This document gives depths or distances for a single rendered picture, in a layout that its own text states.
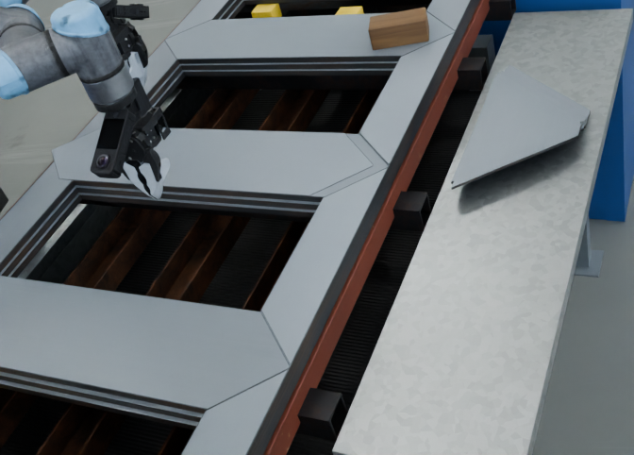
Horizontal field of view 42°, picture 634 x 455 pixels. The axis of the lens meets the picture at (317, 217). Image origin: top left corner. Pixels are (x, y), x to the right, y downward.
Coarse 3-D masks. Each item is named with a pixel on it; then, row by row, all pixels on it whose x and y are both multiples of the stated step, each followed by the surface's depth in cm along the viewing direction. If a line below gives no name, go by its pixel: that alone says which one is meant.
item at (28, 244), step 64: (256, 0) 216; (320, 0) 208; (192, 64) 194; (256, 64) 187; (320, 64) 180; (384, 64) 174; (448, 64) 171; (64, 192) 165; (128, 192) 161; (192, 192) 155; (320, 192) 144; (384, 192) 144; (320, 320) 124; (0, 384) 132; (64, 384) 126; (256, 448) 109
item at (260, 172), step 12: (276, 132) 161; (288, 132) 160; (300, 132) 159; (264, 144) 159; (276, 144) 158; (288, 144) 157; (252, 156) 157; (264, 156) 156; (276, 156) 155; (288, 156) 154; (252, 168) 154; (264, 168) 153; (276, 168) 152; (240, 180) 152; (252, 180) 151; (264, 180) 150; (252, 192) 149; (264, 192) 148
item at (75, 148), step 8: (88, 136) 178; (96, 136) 178; (72, 144) 177; (80, 144) 176; (88, 144) 176; (64, 152) 176; (72, 152) 175; (80, 152) 174; (56, 160) 174; (64, 160) 173; (72, 160) 172; (56, 168) 172; (64, 168) 171
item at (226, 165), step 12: (240, 132) 165; (252, 132) 163; (264, 132) 162; (228, 144) 162; (240, 144) 161; (252, 144) 160; (216, 156) 160; (228, 156) 159; (240, 156) 158; (216, 168) 157; (228, 168) 156; (240, 168) 155; (204, 180) 155; (216, 180) 154; (228, 180) 153
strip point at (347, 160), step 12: (348, 144) 152; (336, 156) 150; (348, 156) 150; (360, 156) 149; (324, 168) 149; (336, 168) 148; (348, 168) 147; (360, 168) 146; (324, 180) 146; (336, 180) 145; (312, 192) 144
